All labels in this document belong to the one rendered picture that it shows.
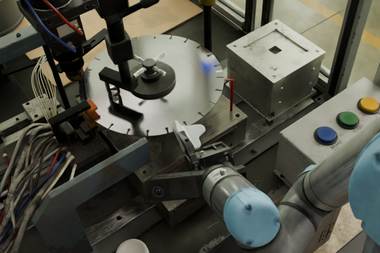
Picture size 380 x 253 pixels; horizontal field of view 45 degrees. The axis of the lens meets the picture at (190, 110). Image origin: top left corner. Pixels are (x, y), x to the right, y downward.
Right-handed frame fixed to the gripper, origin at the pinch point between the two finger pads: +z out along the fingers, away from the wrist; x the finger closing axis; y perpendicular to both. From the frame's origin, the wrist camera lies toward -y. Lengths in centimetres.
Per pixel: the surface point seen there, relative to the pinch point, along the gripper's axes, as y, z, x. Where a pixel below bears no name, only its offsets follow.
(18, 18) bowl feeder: -28, 75, 34
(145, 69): -1.3, 8.3, 18.2
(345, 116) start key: 36.8, -6.5, -1.0
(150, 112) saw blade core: -3.2, 4.0, 9.9
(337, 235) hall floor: 62, 50, -73
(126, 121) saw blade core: -8.6, 3.6, 9.5
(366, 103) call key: 43.1, -5.3, -0.1
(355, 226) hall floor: 71, 50, -72
